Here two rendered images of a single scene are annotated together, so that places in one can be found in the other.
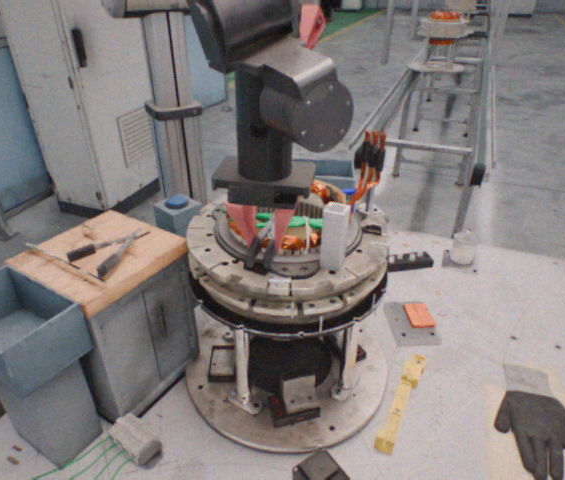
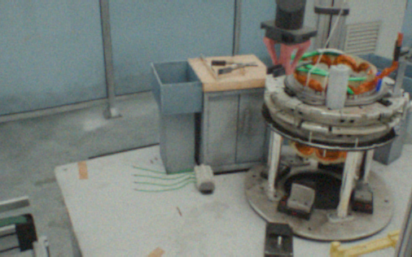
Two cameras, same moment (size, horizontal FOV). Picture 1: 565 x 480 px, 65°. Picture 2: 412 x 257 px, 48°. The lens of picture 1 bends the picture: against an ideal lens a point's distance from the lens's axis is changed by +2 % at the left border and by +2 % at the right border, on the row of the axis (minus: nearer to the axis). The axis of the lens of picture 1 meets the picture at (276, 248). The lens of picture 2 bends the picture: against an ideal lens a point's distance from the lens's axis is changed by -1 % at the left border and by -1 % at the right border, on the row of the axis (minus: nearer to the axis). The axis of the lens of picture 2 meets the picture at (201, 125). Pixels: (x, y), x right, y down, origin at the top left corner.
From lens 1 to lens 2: 0.61 m
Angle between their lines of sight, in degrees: 37
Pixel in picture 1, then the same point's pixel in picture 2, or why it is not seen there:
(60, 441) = (171, 157)
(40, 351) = (177, 96)
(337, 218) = (335, 71)
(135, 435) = (203, 173)
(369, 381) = (360, 224)
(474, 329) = not seen: outside the picture
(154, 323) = (241, 120)
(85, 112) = not seen: hidden behind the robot
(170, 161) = (314, 42)
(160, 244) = (260, 75)
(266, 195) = (278, 35)
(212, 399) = (255, 184)
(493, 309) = not seen: outside the picture
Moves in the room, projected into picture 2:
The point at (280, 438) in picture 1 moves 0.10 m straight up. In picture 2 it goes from (275, 215) to (278, 181)
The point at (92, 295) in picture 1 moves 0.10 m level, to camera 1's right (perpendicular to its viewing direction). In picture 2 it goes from (210, 81) to (240, 93)
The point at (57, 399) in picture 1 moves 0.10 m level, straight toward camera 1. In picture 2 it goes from (177, 132) to (171, 150)
